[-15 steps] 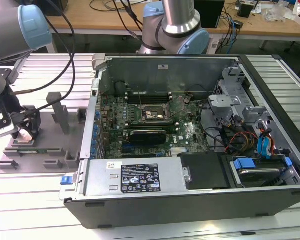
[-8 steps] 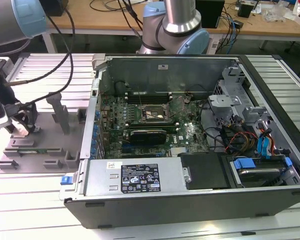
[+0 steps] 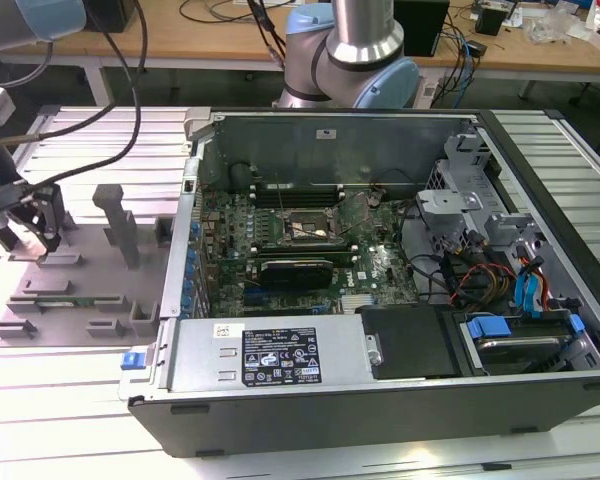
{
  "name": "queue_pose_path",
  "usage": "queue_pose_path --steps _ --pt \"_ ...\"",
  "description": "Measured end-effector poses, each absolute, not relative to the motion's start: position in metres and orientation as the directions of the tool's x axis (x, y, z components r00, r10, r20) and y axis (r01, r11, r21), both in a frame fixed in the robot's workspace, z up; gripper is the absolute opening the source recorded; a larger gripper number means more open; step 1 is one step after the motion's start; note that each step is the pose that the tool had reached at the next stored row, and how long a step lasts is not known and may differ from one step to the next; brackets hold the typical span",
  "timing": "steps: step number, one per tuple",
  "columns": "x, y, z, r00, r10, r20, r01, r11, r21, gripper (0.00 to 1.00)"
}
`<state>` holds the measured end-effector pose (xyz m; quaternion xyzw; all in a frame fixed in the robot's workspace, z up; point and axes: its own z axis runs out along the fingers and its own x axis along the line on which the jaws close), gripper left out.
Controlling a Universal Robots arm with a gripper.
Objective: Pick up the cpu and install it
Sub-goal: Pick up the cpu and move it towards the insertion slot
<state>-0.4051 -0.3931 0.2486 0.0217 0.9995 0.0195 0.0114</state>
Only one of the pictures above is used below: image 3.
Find metal socket cover frame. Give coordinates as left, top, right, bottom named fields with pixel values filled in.
left=329, top=191, right=377, bottom=239

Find black plastic shroud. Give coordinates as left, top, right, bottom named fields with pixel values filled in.
left=357, top=303, right=464, bottom=382

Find power wire bundle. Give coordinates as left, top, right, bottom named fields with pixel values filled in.
left=442, top=234, right=519, bottom=307

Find wooden desk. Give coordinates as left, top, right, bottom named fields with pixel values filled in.
left=0, top=0, right=600, bottom=96

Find black graphics card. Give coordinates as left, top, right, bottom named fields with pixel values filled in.
left=257, top=257, right=336, bottom=289

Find RAM slot black latches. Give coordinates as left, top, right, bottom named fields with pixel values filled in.
left=252, top=199, right=344, bottom=208
left=252, top=190, right=344, bottom=197

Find grey parts rack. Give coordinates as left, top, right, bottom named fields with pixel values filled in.
left=0, top=183, right=177, bottom=350

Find thin metal locking lever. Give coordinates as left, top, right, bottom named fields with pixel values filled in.
left=290, top=223, right=339, bottom=242
left=274, top=171, right=289, bottom=212

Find silver drive cage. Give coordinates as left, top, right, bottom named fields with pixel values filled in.
left=413, top=132, right=539, bottom=254

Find silver chipset heatsink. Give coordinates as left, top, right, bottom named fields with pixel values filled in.
left=338, top=293, right=379, bottom=315

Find blue data cable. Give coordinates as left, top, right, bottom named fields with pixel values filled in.
left=512, top=252, right=549, bottom=319

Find RAM slot white latches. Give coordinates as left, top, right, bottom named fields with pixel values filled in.
left=249, top=194, right=345, bottom=202
left=252, top=245, right=356, bottom=253
left=249, top=184, right=345, bottom=192

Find hard disk in blue carrier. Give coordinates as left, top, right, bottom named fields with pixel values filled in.
left=459, top=310, right=589, bottom=377

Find large black box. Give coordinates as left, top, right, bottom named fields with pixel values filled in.
left=394, top=0, right=452, bottom=57

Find green motherboard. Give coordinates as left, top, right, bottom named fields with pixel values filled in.
left=199, top=187, right=421, bottom=319

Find small black box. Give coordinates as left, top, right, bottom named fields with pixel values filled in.
left=474, top=3, right=512, bottom=37

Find CPU socket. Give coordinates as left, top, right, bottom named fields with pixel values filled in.
left=272, top=207, right=342, bottom=246

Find grey power supply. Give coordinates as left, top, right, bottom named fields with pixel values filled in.
left=155, top=318, right=384, bottom=392

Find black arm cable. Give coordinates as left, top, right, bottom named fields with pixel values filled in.
left=0, top=0, right=152, bottom=149
left=22, top=7, right=145, bottom=194

